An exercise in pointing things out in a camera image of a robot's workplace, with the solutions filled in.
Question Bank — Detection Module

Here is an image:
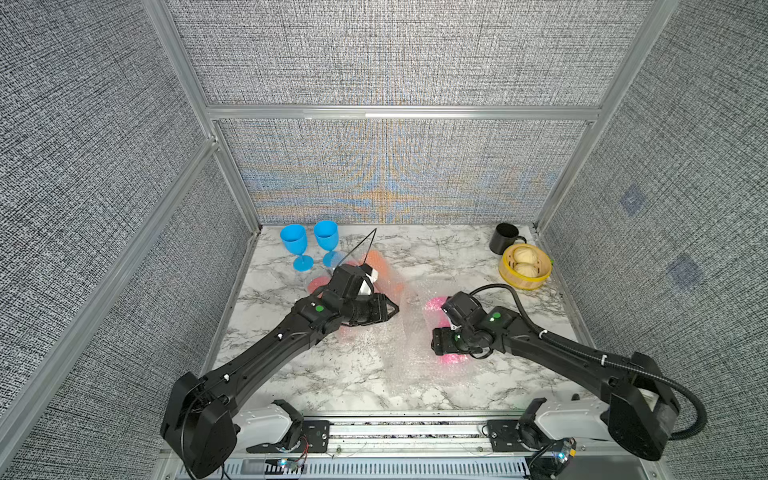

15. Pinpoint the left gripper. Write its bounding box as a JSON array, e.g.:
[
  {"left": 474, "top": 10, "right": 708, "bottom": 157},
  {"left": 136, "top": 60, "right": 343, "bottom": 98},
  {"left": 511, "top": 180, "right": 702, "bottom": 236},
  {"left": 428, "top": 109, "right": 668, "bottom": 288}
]
[{"left": 340, "top": 292, "right": 401, "bottom": 327}]

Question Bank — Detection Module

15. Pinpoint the pink wine glass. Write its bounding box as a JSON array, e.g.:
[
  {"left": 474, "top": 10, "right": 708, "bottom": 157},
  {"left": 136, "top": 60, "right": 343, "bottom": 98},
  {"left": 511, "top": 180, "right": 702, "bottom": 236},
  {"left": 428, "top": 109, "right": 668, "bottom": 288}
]
[{"left": 423, "top": 296, "right": 471, "bottom": 369}]

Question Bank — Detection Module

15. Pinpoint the bubble wrap sheet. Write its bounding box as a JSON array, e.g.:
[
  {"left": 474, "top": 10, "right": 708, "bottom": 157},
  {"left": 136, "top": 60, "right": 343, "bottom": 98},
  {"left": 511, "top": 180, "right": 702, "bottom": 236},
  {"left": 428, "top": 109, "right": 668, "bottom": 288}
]
[{"left": 366, "top": 283, "right": 508, "bottom": 409}]

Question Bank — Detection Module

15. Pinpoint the blue wine glass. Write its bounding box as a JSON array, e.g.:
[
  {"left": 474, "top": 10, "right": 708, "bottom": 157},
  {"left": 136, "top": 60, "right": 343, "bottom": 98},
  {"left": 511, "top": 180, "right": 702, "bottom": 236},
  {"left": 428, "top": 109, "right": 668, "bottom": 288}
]
[
  {"left": 280, "top": 224, "right": 314, "bottom": 272},
  {"left": 313, "top": 220, "right": 342, "bottom": 269}
]

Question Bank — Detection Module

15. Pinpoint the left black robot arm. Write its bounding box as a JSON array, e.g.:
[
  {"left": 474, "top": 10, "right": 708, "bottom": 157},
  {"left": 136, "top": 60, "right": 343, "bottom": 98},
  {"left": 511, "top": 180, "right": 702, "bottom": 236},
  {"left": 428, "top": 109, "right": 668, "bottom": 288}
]
[{"left": 160, "top": 264, "right": 399, "bottom": 479}]

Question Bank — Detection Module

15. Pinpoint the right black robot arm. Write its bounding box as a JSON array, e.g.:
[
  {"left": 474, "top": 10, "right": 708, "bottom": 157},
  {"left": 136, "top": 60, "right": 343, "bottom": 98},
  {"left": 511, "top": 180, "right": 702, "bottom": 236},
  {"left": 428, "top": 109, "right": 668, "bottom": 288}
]
[{"left": 431, "top": 290, "right": 708, "bottom": 461}]

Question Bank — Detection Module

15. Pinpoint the orange wrapped wine glass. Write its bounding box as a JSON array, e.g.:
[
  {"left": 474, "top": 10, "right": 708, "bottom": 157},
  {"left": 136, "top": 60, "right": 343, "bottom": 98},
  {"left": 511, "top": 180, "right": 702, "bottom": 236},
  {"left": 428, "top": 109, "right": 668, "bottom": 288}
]
[{"left": 366, "top": 250, "right": 407, "bottom": 307}]

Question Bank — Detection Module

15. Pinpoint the coral wrapped wine glass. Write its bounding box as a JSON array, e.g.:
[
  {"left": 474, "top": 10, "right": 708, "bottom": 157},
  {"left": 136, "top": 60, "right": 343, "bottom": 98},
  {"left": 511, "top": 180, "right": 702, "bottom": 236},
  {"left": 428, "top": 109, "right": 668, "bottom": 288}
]
[{"left": 307, "top": 275, "right": 331, "bottom": 294}]

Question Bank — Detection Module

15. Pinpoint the yellow bamboo steamer basket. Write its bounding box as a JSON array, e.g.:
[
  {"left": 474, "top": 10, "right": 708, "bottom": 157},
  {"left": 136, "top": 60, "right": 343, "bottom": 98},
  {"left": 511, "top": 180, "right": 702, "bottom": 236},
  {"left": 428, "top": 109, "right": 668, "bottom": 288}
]
[{"left": 498, "top": 243, "right": 553, "bottom": 290}]

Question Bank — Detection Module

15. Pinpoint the upper white bun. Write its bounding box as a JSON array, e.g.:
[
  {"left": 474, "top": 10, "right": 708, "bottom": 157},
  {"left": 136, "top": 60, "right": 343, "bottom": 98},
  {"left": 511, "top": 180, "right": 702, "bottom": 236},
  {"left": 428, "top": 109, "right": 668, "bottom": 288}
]
[{"left": 512, "top": 247, "right": 539, "bottom": 265}]

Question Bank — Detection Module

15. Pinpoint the black mug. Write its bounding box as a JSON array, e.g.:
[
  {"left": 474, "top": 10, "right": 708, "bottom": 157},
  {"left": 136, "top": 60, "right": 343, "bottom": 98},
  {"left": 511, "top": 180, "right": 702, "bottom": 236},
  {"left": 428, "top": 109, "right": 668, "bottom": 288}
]
[{"left": 489, "top": 222, "right": 527, "bottom": 255}]

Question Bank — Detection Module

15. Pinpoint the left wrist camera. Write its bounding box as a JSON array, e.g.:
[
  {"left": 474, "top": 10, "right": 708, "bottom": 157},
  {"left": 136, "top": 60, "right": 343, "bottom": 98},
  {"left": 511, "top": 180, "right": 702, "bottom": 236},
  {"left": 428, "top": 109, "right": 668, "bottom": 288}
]
[{"left": 359, "top": 264, "right": 379, "bottom": 296}]

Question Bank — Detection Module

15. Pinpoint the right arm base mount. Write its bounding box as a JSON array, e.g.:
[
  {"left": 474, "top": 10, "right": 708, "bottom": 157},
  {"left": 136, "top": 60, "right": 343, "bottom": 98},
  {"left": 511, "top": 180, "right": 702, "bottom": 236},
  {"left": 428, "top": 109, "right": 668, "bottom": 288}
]
[{"left": 480, "top": 397, "right": 556, "bottom": 453}]

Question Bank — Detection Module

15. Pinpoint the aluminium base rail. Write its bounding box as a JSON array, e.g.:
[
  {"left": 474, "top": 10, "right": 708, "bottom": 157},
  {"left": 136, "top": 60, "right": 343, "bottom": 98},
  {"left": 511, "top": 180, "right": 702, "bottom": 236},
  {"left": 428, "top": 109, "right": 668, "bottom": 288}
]
[{"left": 155, "top": 411, "right": 625, "bottom": 480}]

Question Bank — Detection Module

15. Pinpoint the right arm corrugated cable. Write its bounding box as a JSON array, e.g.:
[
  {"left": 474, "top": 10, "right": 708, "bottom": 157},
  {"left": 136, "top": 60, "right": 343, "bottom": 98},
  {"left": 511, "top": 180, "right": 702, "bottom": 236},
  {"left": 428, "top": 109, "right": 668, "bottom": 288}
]
[{"left": 467, "top": 283, "right": 709, "bottom": 442}]

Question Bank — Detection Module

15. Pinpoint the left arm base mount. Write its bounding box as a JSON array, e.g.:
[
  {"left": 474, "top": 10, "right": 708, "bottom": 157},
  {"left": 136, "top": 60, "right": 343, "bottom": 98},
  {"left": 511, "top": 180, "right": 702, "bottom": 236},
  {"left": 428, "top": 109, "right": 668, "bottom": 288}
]
[{"left": 238, "top": 400, "right": 331, "bottom": 454}]

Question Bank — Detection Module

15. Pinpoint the aluminium frame crossbar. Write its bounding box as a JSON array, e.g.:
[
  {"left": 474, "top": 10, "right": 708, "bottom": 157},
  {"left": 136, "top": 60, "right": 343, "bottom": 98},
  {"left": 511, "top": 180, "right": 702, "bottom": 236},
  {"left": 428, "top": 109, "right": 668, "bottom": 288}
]
[{"left": 205, "top": 105, "right": 602, "bottom": 121}]

